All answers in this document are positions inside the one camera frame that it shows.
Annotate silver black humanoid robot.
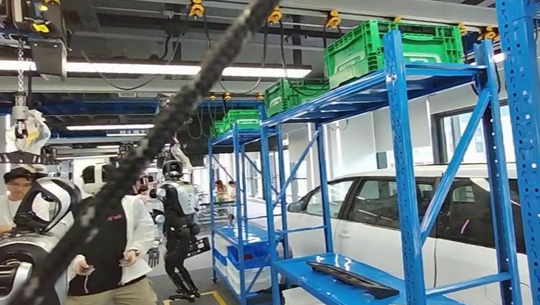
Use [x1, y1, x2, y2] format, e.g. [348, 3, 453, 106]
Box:
[140, 158, 216, 305]
[0, 174, 91, 305]

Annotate green plastic crate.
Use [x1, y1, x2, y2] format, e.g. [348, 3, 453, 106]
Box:
[208, 120, 227, 139]
[262, 74, 332, 119]
[322, 13, 467, 89]
[221, 107, 262, 133]

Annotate electric chain hoist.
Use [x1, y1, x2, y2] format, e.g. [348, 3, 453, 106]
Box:
[0, 0, 71, 83]

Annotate blue storage bin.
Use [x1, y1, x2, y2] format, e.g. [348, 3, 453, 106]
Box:
[226, 241, 271, 271]

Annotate white car body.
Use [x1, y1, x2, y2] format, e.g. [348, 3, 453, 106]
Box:
[246, 158, 540, 305]

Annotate dark humanoid robot hand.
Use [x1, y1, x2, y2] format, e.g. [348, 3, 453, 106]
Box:
[145, 246, 163, 269]

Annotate long ceiling light strip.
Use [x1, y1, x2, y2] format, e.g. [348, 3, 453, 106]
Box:
[66, 120, 155, 136]
[0, 34, 314, 100]

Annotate black spreader bar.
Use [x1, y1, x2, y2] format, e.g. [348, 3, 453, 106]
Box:
[0, 148, 60, 170]

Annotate thick braided rope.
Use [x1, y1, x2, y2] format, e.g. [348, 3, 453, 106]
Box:
[0, 0, 317, 305]

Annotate white VR headset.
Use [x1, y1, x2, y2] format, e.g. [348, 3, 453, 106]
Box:
[80, 163, 112, 196]

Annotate black plastic car part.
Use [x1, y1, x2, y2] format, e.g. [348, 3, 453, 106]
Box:
[305, 254, 401, 305]
[185, 236, 212, 258]

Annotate white cloth bundle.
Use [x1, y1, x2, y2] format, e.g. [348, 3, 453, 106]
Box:
[3, 108, 53, 159]

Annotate hoist chain with hook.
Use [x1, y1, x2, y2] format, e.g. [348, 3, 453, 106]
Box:
[6, 42, 34, 142]

